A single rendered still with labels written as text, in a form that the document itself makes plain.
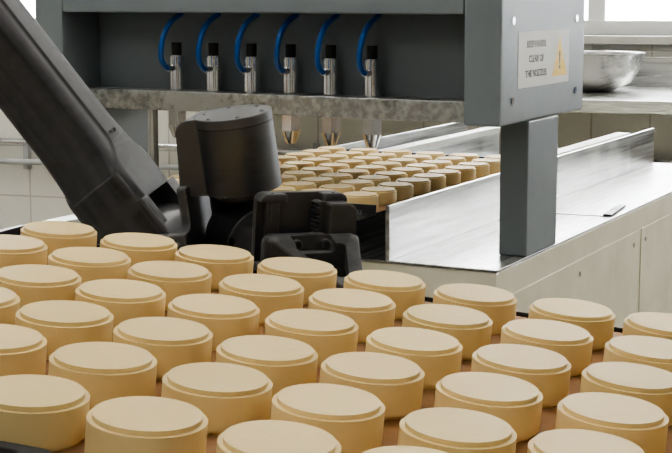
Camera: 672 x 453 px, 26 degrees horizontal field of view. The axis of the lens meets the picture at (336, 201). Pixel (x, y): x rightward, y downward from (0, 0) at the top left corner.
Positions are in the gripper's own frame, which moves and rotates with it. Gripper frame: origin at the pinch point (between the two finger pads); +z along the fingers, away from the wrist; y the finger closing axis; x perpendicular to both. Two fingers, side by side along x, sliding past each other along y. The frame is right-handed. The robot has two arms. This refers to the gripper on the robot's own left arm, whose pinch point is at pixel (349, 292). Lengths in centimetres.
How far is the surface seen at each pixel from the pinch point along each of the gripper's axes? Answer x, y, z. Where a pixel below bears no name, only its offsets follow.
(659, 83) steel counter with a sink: -266, 15, -317
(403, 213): -49, 12, -85
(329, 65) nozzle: -42, -7, -96
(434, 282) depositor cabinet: -50, 19, -77
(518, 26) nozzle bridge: -59, -14, -76
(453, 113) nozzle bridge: -52, -2, -80
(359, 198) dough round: -43, 10, -86
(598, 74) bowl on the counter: -226, 10, -294
